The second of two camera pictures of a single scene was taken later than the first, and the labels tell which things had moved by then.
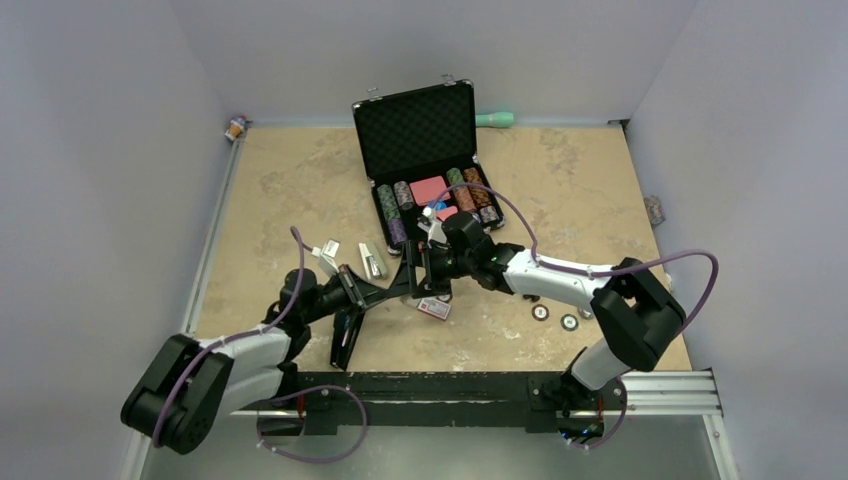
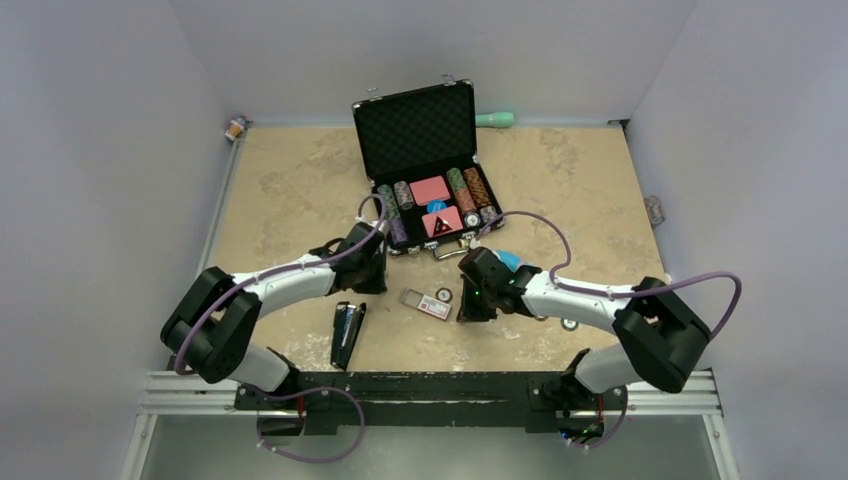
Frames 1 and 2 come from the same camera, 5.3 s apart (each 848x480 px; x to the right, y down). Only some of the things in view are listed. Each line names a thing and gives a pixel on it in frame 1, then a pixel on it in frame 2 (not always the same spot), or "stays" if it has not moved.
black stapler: (346, 326) stays
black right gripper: (420, 253) to (468, 312)
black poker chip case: (420, 151) stays
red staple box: (435, 308) stays
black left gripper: (363, 293) to (377, 286)
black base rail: (330, 400) stays
